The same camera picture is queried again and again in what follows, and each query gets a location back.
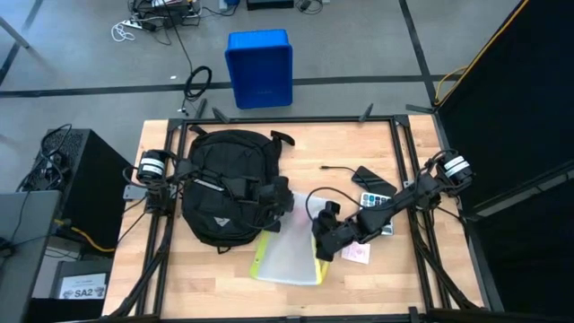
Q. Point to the silver desk calculator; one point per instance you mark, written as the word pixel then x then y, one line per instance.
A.
pixel 374 199

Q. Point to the black computer tower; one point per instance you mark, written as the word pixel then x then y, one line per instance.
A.
pixel 89 202

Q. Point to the blue plastic bin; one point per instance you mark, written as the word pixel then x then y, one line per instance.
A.
pixel 260 67

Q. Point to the grey desk surface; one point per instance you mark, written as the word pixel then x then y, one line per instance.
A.
pixel 27 251

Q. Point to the white mesh pouch yellow trim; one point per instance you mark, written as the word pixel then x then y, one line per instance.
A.
pixel 291 251

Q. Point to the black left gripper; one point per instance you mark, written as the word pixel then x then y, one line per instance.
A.
pixel 275 197

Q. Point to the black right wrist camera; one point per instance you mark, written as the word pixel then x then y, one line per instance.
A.
pixel 332 211

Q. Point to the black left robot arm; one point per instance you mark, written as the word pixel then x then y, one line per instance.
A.
pixel 175 172

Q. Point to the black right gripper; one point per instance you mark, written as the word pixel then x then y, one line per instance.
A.
pixel 338 231

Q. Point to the black flat device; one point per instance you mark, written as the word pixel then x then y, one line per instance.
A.
pixel 269 4

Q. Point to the black backpack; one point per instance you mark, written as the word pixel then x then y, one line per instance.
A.
pixel 224 157

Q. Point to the slim dark power bank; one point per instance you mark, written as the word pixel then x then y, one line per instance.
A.
pixel 372 179

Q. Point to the black partition panel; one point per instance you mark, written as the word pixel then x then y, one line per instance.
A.
pixel 529 89

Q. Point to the black aluminium table frame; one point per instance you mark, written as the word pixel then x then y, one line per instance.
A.
pixel 291 119

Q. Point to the white power strip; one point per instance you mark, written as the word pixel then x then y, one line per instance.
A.
pixel 132 22

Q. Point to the small pinkish white packet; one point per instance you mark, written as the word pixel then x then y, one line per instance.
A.
pixel 356 253

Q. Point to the white SA2 label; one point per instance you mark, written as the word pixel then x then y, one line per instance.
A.
pixel 83 287

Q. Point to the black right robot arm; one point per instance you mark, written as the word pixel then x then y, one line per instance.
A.
pixel 417 193

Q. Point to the grey metal leg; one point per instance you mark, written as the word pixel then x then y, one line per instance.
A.
pixel 15 33

